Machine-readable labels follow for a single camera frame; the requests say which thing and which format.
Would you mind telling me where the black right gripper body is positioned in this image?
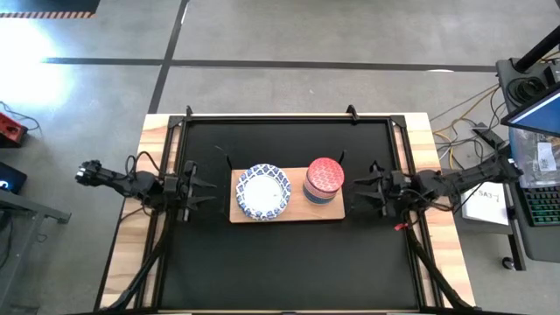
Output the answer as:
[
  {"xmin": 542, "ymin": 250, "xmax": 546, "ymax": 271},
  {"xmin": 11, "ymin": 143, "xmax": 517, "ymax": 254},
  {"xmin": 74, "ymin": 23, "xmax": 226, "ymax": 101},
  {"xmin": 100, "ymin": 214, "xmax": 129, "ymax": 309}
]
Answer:
[{"xmin": 369, "ymin": 160, "xmax": 416, "ymax": 219}]

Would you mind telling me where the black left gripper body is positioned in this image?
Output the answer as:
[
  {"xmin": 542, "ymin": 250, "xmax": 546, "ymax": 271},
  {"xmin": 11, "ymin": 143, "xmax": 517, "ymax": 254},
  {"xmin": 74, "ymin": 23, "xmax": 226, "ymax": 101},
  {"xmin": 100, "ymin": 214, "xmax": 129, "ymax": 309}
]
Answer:
[{"xmin": 164, "ymin": 159, "xmax": 199, "ymax": 223}]

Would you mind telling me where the red wave-patterned bowl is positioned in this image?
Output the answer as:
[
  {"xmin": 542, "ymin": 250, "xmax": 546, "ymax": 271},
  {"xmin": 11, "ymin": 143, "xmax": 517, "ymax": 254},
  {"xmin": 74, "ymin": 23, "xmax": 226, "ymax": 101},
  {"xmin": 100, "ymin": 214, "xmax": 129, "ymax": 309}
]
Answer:
[{"xmin": 306, "ymin": 157, "xmax": 346, "ymax": 194}]

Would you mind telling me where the blue-patterned white paper bowl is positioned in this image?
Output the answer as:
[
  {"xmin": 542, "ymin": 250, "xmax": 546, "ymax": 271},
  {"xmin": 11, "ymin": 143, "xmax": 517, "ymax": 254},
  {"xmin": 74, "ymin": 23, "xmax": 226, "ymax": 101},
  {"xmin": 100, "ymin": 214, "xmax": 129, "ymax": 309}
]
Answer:
[{"xmin": 234, "ymin": 163, "xmax": 293, "ymax": 221}]

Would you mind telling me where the wooden shelf board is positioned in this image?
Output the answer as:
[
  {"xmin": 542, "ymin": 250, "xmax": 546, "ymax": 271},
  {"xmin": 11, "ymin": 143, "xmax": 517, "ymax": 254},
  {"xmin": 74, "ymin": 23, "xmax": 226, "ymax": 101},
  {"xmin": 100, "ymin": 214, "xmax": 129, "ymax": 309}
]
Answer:
[{"xmin": 228, "ymin": 167, "xmax": 347, "ymax": 225}]

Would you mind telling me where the white paper sign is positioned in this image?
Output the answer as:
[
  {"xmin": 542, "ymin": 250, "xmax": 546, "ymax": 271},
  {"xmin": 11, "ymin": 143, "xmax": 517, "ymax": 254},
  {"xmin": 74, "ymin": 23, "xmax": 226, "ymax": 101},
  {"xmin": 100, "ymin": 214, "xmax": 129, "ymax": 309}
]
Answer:
[{"xmin": 461, "ymin": 181, "xmax": 511, "ymax": 227}]

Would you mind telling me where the black power strip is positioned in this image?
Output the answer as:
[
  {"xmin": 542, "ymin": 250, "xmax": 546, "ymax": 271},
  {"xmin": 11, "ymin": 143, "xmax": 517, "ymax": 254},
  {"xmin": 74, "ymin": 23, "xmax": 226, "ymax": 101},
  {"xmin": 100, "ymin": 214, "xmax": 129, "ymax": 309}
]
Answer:
[{"xmin": 471, "ymin": 123, "xmax": 504, "ymax": 150}]

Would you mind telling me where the black table mat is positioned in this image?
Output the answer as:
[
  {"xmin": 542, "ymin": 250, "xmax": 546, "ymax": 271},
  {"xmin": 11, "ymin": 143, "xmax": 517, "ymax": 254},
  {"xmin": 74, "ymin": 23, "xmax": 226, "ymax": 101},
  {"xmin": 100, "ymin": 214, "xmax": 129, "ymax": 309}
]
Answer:
[{"xmin": 157, "ymin": 116, "xmax": 422, "ymax": 311}]

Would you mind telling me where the clear plastic bag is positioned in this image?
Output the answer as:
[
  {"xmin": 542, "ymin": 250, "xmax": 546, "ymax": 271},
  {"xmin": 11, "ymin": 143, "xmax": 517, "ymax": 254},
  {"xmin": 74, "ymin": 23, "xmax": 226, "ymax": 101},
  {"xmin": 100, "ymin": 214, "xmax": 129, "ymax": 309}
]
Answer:
[{"xmin": 509, "ymin": 126, "xmax": 560, "ymax": 189}]

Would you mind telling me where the backlit keyboard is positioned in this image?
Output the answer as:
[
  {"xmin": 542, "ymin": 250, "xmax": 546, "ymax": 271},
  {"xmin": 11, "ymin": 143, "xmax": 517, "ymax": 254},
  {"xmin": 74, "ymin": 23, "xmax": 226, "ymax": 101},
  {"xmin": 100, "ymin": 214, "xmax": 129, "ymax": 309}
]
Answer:
[{"xmin": 520, "ymin": 183, "xmax": 560, "ymax": 228}]

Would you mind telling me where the grey cart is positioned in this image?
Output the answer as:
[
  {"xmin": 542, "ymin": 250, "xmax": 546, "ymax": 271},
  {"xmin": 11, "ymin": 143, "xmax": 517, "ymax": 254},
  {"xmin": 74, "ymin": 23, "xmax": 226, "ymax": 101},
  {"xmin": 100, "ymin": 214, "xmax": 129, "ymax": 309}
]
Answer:
[{"xmin": 0, "ymin": 187, "xmax": 72, "ymax": 315}]

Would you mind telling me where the grey workstation desk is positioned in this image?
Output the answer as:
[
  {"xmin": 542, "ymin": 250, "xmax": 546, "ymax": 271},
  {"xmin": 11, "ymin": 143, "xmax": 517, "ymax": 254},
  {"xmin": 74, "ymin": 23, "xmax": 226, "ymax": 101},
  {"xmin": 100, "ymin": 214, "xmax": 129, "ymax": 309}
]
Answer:
[{"xmin": 502, "ymin": 161, "xmax": 560, "ymax": 272}]

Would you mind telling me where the computer monitor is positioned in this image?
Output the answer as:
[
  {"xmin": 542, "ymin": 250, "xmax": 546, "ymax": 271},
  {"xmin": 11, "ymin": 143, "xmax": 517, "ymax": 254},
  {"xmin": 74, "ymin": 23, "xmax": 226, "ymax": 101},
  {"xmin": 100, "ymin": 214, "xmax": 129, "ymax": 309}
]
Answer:
[{"xmin": 500, "ymin": 85, "xmax": 560, "ymax": 139}]

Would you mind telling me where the grey equipment tray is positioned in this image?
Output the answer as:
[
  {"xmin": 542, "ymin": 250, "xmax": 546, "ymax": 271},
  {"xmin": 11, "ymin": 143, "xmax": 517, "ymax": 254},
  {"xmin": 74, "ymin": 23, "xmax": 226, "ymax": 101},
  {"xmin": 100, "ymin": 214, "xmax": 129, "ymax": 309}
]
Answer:
[{"xmin": 495, "ymin": 56, "xmax": 560, "ymax": 115}]

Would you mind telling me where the black device with blue light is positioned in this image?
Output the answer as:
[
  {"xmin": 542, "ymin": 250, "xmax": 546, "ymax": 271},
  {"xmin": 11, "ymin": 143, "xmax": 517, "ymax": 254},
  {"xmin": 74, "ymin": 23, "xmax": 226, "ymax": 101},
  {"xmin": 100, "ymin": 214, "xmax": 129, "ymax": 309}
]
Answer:
[{"xmin": 0, "ymin": 160, "xmax": 28, "ymax": 196}]

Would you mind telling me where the red box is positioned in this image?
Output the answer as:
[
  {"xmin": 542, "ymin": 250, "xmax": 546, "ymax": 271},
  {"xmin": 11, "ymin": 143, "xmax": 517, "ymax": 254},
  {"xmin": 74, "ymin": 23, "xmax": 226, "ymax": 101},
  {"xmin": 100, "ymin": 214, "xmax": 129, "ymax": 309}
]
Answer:
[{"xmin": 0, "ymin": 112, "xmax": 29, "ymax": 149}]

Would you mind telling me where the black stand pole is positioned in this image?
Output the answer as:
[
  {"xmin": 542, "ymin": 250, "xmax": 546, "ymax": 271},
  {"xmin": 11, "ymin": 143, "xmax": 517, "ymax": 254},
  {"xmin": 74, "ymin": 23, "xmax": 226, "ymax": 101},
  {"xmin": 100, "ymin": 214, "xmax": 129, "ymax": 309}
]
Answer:
[{"xmin": 514, "ymin": 25, "xmax": 560, "ymax": 74}]

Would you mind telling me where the hazard-striped black floor mat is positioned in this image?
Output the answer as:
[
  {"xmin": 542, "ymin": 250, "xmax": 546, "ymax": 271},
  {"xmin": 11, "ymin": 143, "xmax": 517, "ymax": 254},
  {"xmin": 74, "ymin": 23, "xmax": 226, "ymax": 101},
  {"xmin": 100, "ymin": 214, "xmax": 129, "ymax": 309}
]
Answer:
[{"xmin": 0, "ymin": 0, "xmax": 101, "ymax": 19}]

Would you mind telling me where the yellow floor cable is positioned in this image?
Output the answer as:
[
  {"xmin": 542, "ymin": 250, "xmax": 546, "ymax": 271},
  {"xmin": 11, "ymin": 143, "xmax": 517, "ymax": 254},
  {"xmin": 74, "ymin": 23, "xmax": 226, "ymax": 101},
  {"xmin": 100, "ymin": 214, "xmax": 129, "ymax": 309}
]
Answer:
[{"xmin": 430, "ymin": 85, "xmax": 500, "ymax": 170}]

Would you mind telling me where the black cable conduit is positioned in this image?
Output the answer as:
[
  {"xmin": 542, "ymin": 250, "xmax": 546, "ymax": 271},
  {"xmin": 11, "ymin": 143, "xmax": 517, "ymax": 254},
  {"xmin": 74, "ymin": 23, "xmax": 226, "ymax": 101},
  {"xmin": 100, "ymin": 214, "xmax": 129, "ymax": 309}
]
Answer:
[
  {"xmin": 404, "ymin": 213, "xmax": 472, "ymax": 312},
  {"xmin": 104, "ymin": 209, "xmax": 170, "ymax": 312}
]

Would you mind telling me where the coiled black cable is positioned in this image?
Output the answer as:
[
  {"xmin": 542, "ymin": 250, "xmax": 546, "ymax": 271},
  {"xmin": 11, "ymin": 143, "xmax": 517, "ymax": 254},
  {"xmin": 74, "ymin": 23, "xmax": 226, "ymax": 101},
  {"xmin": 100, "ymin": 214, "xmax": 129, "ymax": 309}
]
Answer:
[{"xmin": 506, "ymin": 76, "xmax": 548, "ymax": 105}]

